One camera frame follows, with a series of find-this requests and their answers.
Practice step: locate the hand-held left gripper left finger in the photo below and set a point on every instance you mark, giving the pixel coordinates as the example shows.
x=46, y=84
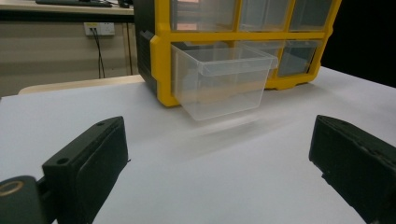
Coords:
x=90, y=161

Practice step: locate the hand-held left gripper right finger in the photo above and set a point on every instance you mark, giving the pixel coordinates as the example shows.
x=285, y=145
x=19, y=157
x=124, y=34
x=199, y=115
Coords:
x=355, y=158

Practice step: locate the yellow drawer cabinet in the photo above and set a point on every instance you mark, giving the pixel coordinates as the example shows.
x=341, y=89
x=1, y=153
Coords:
x=162, y=53

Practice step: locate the clear plastic drawer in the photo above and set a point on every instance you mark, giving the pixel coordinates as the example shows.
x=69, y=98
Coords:
x=218, y=84
x=309, y=14
x=267, y=46
x=264, y=14
x=202, y=14
x=297, y=57

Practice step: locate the beige chair back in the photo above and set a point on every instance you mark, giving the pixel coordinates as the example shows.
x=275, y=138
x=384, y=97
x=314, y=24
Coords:
x=77, y=84

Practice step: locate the wooden desk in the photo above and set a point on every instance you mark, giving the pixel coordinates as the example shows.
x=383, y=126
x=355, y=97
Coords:
x=62, y=9

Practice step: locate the black keyboard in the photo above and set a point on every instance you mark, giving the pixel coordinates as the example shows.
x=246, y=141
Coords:
x=73, y=2

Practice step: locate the white wall socket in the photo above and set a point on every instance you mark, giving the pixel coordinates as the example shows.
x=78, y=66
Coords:
x=99, y=28

